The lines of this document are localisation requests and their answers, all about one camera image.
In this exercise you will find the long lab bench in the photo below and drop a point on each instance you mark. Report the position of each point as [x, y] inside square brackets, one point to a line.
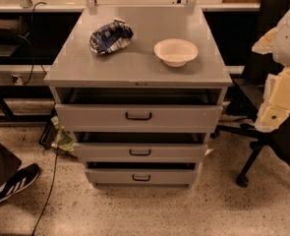
[55, 52]

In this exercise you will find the white bowl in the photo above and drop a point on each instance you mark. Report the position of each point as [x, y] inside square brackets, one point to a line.
[175, 52]

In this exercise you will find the grey top drawer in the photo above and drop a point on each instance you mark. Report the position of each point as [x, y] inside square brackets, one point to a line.
[139, 118]

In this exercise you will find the grey middle drawer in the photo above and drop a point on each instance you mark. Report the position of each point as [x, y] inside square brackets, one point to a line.
[132, 152]

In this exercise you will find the green snack bag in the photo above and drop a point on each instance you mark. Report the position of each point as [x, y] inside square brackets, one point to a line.
[62, 140]

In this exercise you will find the grey bottom drawer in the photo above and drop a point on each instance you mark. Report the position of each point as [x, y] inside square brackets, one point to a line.
[140, 176]

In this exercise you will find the grey drawer cabinet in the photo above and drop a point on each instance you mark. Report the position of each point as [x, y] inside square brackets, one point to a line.
[139, 89]

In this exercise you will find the grey drawer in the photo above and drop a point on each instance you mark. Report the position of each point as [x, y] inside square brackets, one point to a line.
[139, 118]
[132, 152]
[140, 176]

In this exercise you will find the crumpled blue chip bag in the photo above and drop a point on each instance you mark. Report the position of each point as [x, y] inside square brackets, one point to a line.
[111, 37]

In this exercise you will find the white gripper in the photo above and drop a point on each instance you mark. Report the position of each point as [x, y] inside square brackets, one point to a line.
[289, 38]

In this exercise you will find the black white sneaker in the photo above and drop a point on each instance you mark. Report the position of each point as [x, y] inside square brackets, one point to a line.
[21, 180]

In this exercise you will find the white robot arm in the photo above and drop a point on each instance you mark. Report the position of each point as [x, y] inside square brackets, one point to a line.
[276, 42]

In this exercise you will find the black office chair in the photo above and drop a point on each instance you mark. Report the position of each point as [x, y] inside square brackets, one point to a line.
[247, 94]

